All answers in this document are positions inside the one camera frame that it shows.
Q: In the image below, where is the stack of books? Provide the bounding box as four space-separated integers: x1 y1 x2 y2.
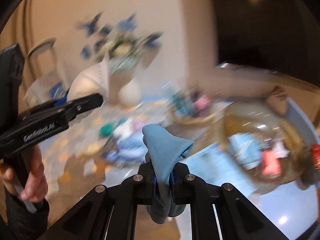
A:
24 70 67 107

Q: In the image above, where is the teal towel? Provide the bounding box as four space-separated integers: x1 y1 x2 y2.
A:
99 122 120 139

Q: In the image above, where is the white paper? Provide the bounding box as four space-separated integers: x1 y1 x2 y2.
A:
67 56 110 101

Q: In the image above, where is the bamboo pen holder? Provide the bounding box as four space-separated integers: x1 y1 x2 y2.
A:
163 81 220 127

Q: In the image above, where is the white desk lamp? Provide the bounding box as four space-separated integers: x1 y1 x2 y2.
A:
27 37 70 89

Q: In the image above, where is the glass lid wicker basket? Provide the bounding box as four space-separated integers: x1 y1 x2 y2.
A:
222 86 319 187

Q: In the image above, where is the white ribbed vase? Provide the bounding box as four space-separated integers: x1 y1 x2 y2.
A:
118 79 143 108

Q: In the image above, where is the blue cloth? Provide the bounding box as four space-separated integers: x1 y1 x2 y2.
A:
142 124 194 224

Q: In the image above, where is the person's left hand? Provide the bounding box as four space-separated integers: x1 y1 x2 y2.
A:
1 145 48 203

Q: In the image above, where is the purple patterned plastic bag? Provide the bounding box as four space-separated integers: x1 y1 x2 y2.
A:
101 120 148 166

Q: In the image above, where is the coral pink pouch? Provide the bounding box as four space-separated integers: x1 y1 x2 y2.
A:
262 150 281 175

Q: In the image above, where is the light blue tissue pack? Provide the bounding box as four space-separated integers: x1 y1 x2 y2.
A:
228 133 262 170

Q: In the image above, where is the black sleeve forearm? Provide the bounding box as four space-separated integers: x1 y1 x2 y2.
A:
1 188 49 239

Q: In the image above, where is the blue white flower bouquet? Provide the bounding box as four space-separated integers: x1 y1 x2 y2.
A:
75 11 163 74

